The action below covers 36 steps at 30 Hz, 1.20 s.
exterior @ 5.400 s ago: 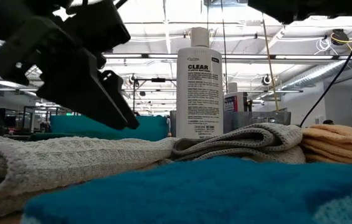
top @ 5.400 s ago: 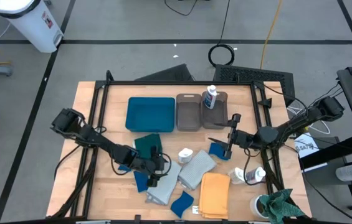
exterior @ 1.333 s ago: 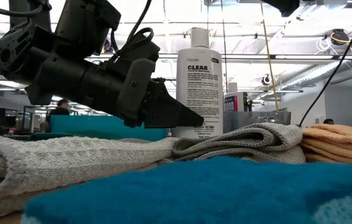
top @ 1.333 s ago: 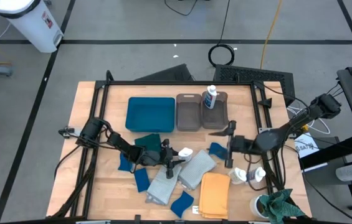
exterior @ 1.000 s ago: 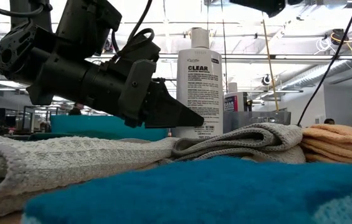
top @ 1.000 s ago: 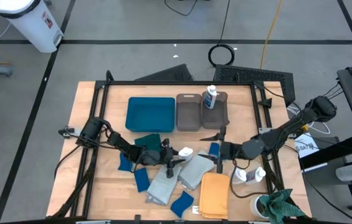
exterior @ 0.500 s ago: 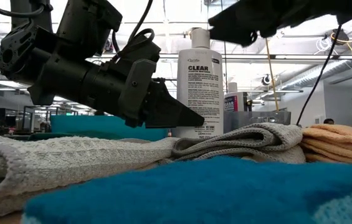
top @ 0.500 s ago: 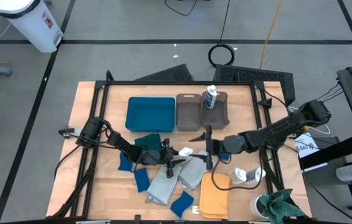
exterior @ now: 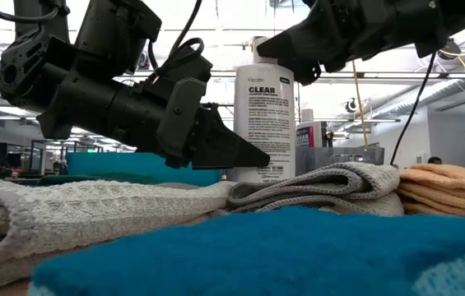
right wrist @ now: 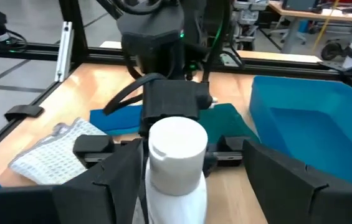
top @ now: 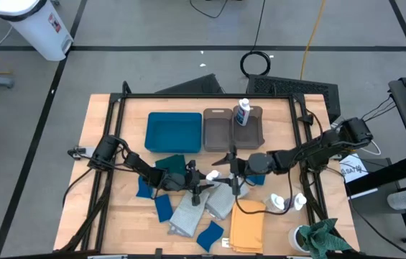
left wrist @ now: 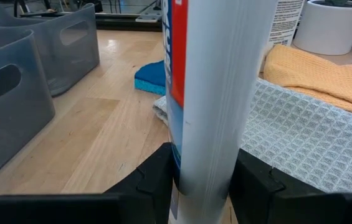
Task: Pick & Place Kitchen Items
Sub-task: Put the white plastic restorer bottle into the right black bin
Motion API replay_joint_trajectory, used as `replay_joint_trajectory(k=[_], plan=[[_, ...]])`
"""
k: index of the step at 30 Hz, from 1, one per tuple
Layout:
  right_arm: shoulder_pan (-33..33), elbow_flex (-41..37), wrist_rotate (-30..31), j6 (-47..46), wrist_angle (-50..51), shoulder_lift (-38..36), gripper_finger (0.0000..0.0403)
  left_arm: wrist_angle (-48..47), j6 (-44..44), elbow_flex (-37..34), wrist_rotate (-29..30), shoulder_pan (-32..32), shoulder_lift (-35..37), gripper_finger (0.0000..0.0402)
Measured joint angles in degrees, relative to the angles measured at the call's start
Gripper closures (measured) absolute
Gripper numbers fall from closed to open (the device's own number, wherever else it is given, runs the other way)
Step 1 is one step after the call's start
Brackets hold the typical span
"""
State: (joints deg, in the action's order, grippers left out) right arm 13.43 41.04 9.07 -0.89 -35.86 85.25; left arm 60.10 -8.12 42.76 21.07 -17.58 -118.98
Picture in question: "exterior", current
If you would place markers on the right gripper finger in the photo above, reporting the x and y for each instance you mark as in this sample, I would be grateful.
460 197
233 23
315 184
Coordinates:
308 72
298 41

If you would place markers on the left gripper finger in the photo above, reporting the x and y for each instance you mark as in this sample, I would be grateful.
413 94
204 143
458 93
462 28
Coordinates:
217 121
224 154

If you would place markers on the white plastic cleaner bottle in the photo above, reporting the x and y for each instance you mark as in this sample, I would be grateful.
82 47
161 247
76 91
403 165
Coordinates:
265 123
310 135

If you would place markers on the blue fuzzy towel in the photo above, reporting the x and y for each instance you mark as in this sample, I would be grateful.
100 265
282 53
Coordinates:
257 255

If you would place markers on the dark green towel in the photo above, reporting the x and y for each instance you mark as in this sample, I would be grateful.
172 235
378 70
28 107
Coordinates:
92 180

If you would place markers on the grey waffle towel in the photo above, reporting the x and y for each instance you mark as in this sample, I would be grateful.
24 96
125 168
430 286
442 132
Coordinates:
339 181
92 209

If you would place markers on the orange towel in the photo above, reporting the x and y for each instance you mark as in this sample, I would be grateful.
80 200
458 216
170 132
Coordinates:
450 189

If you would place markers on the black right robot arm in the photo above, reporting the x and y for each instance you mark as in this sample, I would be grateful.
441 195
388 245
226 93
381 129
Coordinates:
462 20

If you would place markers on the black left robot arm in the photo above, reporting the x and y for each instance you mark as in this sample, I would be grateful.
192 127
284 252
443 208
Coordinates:
92 94

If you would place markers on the small round ceiling reel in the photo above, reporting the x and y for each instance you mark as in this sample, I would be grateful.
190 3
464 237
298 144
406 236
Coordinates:
352 106

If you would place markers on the teal plastic bin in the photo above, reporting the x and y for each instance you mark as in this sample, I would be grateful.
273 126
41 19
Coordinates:
112 168

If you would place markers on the grey translucent plastic bin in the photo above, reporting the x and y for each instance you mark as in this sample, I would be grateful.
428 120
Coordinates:
339 158

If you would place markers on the person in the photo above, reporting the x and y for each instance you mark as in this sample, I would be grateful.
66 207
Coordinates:
435 160

